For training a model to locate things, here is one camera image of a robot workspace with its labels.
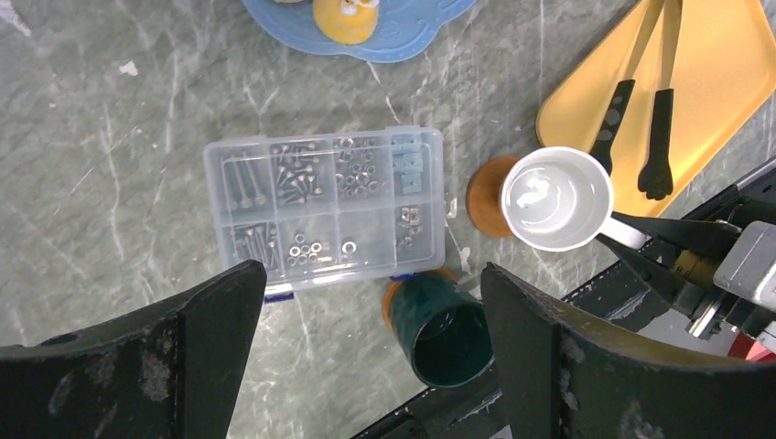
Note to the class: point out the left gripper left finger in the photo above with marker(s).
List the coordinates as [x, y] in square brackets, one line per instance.
[172, 369]

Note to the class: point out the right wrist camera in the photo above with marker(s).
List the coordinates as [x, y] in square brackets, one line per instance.
[748, 270]

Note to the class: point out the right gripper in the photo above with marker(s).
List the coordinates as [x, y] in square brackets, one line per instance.
[688, 288]

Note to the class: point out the brown round coaster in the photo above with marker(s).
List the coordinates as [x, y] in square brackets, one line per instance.
[483, 196]
[399, 280]

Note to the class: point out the white mug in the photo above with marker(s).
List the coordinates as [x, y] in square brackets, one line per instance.
[557, 199]

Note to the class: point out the yellow serving tray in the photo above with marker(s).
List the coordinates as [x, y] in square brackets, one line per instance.
[724, 71]

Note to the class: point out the blue three-tier cake stand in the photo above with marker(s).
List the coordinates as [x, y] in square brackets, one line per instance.
[376, 31]

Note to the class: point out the clear plastic screw box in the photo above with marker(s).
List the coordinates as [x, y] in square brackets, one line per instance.
[334, 208]

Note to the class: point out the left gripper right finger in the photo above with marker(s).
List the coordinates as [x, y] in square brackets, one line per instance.
[565, 373]

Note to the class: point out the yellow cupcake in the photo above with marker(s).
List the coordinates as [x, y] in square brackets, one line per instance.
[347, 22]

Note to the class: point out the dark green mug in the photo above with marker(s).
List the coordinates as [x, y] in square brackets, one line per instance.
[442, 331]

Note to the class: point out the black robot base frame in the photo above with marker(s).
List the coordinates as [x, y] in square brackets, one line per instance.
[616, 295]

